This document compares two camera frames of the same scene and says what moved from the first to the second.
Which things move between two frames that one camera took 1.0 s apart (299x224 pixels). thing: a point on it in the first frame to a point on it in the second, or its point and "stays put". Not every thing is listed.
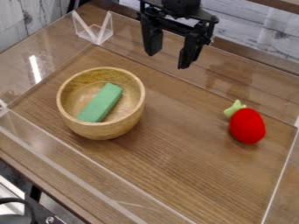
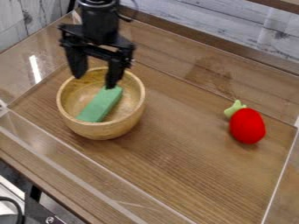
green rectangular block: x=101 y=103 stays put
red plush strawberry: x=246 y=123 stays put
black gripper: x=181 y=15 to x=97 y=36
